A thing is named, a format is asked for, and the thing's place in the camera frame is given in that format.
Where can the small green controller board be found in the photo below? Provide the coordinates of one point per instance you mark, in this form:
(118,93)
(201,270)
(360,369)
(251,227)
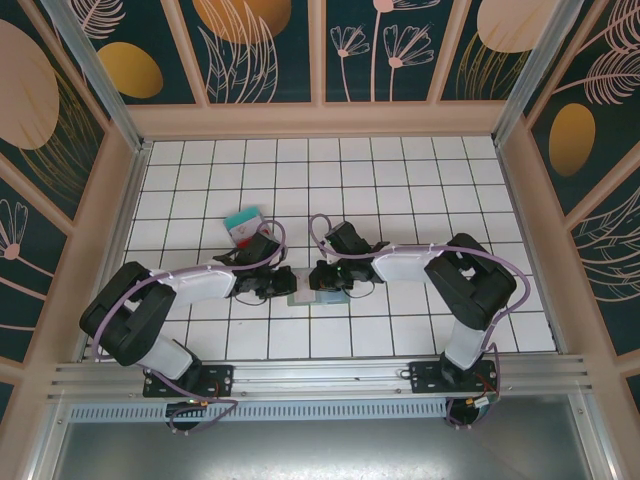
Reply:
(482,402)

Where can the teal card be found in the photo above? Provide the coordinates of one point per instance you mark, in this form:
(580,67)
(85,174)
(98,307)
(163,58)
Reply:
(242,215)

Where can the aluminium side rail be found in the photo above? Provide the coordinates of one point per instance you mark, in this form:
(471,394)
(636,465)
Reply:
(119,225)
(525,225)

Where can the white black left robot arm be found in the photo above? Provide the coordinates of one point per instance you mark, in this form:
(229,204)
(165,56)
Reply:
(200,287)

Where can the aluminium corner post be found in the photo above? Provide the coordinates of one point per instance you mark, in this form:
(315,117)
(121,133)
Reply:
(540,75)
(97,75)

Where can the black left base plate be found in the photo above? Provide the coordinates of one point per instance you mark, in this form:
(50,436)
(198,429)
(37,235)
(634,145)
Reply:
(222,375)

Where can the grey metal panel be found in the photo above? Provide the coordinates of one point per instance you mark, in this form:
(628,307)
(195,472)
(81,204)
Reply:
(320,450)

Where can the grey-green card holder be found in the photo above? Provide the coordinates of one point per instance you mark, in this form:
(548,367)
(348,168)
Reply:
(332,299)

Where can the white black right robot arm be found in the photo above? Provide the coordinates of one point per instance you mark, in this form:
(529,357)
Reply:
(400,265)

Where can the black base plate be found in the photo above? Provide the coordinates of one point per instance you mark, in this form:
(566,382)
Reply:
(222,375)
(422,375)

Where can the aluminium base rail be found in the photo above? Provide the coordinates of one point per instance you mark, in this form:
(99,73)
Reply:
(320,375)

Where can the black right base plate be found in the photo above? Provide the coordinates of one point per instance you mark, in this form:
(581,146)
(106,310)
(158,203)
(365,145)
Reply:
(422,375)

